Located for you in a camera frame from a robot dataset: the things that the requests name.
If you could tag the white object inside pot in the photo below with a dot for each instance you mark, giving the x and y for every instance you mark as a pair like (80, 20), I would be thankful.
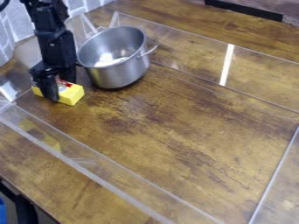
(107, 60)

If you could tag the clear acrylic tray wall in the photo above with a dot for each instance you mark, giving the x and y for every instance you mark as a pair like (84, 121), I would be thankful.
(195, 146)

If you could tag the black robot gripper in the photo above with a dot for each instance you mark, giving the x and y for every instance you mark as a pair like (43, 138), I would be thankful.
(48, 14)

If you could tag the yellow butter block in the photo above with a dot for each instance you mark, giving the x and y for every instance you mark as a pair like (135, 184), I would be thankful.
(70, 92)

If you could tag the silver metal pot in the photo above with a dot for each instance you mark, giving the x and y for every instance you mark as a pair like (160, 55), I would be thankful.
(115, 56)

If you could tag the blue object under table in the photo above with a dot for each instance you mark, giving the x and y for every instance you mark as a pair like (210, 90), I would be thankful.
(3, 214)

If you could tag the white patterned curtain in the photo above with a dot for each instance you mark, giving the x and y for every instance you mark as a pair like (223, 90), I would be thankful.
(16, 26)

